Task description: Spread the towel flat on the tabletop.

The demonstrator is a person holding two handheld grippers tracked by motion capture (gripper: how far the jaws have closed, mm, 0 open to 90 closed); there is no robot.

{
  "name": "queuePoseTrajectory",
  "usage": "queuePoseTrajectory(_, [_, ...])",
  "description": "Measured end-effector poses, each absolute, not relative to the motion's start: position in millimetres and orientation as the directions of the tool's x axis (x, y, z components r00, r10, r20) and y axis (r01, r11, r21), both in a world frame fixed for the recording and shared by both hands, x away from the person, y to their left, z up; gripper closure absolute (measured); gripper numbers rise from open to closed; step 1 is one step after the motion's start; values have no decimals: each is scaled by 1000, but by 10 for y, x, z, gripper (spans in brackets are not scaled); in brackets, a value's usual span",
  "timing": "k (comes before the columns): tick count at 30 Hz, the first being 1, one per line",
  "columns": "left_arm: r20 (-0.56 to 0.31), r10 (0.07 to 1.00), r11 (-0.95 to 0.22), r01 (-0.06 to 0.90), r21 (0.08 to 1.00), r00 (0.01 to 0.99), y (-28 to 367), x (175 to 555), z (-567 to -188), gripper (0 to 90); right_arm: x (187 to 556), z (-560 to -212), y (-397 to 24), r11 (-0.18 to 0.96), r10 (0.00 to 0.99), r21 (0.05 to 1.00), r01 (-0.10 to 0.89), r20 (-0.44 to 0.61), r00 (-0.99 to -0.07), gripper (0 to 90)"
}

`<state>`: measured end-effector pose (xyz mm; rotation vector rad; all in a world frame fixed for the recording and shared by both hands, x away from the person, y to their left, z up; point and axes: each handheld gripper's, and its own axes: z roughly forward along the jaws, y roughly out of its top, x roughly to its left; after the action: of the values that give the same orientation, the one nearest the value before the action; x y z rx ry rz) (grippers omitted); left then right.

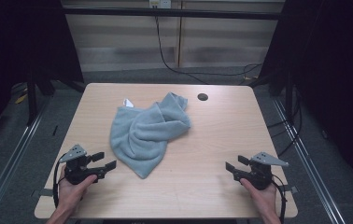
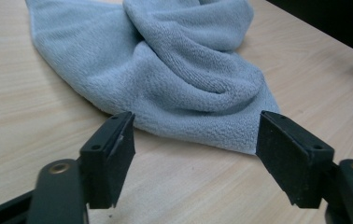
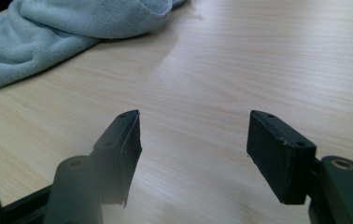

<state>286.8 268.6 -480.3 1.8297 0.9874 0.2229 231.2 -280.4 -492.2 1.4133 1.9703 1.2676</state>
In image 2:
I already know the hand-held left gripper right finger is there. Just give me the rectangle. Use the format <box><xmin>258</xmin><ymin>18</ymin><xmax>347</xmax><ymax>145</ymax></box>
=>
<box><xmin>255</xmin><ymin>110</ymin><xmax>335</xmax><ymax>209</ymax></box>

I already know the light blue towel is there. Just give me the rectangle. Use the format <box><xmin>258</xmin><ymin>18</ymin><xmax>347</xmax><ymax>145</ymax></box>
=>
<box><xmin>24</xmin><ymin>0</ymin><xmax>281</xmax><ymax>156</ymax></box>

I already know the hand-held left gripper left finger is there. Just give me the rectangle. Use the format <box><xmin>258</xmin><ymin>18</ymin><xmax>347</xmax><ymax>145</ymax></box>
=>
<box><xmin>78</xmin><ymin>111</ymin><xmax>136</xmax><ymax>210</ymax></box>

